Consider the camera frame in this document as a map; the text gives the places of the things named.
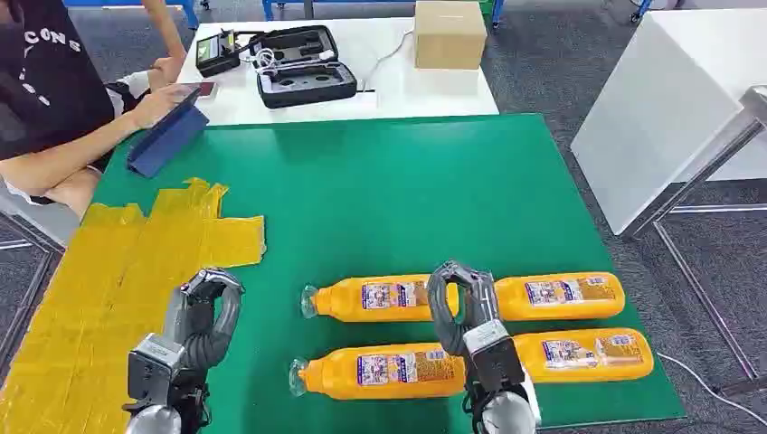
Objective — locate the person's hand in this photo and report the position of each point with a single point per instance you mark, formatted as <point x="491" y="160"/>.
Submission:
<point x="165" y="72"/>
<point x="153" y="108"/>

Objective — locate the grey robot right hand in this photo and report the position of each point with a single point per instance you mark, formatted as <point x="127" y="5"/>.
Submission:
<point x="479" y="299"/>

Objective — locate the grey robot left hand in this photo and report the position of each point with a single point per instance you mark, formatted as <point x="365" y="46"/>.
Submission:
<point x="225" y="323"/>

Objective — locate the tablet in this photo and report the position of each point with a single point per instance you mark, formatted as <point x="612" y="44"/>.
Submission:
<point x="168" y="138"/>

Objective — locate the orange detergent bottle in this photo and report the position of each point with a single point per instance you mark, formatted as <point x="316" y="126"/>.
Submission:
<point x="335" y="371"/>
<point x="347" y="299"/>
<point x="557" y="296"/>
<point x="575" y="356"/>

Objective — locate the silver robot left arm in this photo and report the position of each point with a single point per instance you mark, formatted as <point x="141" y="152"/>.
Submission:
<point x="153" y="371"/>

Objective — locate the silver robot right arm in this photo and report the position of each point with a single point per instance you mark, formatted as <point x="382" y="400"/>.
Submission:
<point x="497" y="371"/>

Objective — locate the small black device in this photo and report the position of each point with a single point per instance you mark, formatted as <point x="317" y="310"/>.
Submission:
<point x="215" y="54"/>

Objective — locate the person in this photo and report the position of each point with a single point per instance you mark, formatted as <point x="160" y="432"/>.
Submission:
<point x="48" y="90"/>

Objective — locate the yellow plastic sheet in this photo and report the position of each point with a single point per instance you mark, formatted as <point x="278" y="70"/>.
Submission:
<point x="102" y="287"/>

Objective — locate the green table mat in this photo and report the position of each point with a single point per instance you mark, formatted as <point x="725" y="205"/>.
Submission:
<point x="383" y="209"/>

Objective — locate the open black equipment case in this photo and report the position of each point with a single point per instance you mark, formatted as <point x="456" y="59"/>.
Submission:
<point x="305" y="78"/>

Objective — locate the large white board table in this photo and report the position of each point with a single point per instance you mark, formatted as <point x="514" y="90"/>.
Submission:
<point x="659" y="114"/>

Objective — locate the cardboard box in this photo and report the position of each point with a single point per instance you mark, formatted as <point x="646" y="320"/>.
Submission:
<point x="449" y="36"/>

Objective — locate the blue table frame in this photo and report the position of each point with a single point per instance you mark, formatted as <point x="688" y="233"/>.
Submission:
<point x="497" y="12"/>
<point x="189" y="12"/>

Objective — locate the metal frame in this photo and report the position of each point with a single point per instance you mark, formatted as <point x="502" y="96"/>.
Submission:
<point x="707" y="174"/>

